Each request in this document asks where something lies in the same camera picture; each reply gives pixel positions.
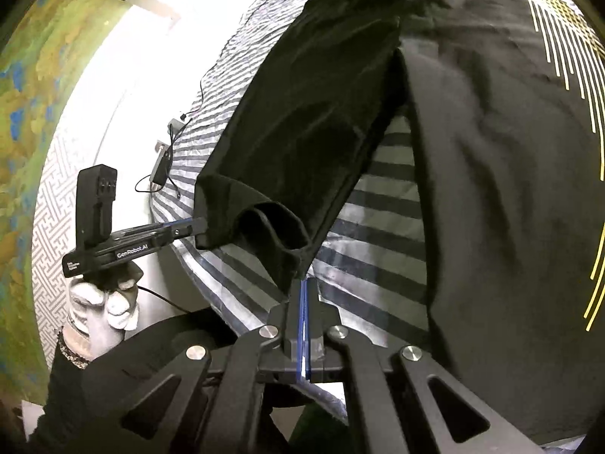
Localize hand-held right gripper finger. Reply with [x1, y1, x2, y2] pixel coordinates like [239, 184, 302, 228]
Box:
[80, 279, 308, 454]
[308, 279, 544, 454]

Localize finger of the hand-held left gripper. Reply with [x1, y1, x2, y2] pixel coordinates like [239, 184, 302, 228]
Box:
[142, 216, 209, 247]

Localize black pants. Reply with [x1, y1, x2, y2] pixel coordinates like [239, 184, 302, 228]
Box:
[194, 0, 605, 446]

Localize person's left forearm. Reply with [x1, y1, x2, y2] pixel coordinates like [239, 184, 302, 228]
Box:
[28, 326, 225, 454]

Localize person's left hand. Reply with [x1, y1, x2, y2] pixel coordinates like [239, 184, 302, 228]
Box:
[68, 265, 143, 347]

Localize black power adapter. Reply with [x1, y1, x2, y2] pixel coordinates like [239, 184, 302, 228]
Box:
[150, 150, 174, 186]

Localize striped bed sheet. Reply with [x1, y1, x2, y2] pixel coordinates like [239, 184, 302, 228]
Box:
[150, 0, 438, 419]

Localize thin black cable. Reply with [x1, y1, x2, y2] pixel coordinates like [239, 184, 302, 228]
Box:
[136, 286, 192, 316]
[134, 23, 252, 202]

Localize green wall poster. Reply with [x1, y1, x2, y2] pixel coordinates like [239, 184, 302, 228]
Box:
[0, 0, 186, 391]

